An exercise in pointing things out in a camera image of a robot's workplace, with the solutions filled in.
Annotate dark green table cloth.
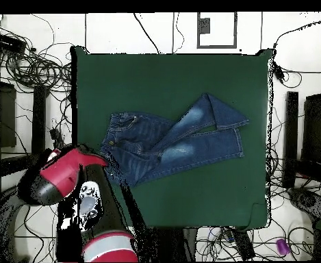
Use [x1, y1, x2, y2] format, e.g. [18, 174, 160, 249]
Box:
[70, 45, 273, 230]

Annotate black power strip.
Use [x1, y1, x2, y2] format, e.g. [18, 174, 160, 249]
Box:
[49, 127, 66, 147]
[229, 228, 256, 261]

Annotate purple object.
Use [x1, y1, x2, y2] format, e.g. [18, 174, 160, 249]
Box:
[275, 238, 291, 255]

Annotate black power adapter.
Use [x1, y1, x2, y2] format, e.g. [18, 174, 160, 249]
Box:
[272, 64, 286, 84]

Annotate black box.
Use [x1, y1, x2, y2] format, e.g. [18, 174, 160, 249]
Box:
[0, 32, 27, 55]

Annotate black table frame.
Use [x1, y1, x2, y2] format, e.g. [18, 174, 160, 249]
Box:
[281, 69, 321, 190]
[0, 61, 50, 187]

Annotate blue denim jeans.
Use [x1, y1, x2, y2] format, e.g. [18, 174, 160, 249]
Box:
[99, 92, 250, 188]

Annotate thin black cable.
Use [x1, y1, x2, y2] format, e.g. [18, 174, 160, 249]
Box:
[171, 12, 185, 54]

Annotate grey rectangular floor frame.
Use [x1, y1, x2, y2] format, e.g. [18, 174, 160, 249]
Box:
[196, 12, 238, 49]

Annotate thick black cable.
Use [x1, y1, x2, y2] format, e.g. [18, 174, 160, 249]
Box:
[133, 12, 161, 54]

